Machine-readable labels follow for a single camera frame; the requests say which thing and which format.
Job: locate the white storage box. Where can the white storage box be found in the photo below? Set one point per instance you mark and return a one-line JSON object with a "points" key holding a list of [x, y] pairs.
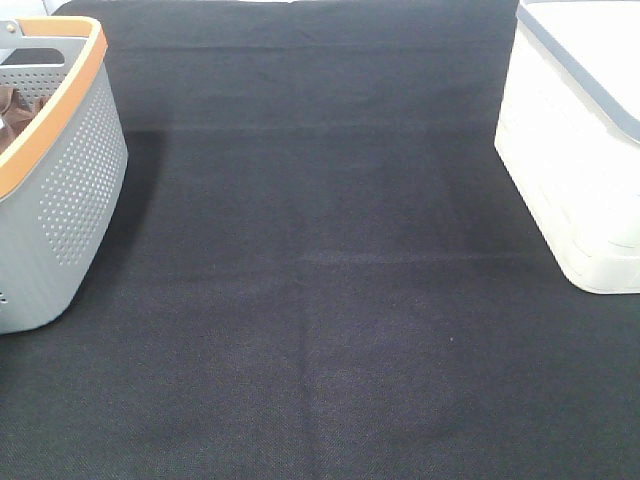
{"points": [[568, 135]]}

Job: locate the grey perforated laundry basket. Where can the grey perforated laundry basket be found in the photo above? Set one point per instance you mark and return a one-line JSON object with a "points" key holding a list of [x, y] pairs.
{"points": [[62, 176]]}

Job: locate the black table cloth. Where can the black table cloth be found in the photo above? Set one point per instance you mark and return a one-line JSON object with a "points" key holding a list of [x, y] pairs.
{"points": [[318, 267]]}

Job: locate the brown towel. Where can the brown towel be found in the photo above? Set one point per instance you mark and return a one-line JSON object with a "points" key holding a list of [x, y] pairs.
{"points": [[16, 115]]}

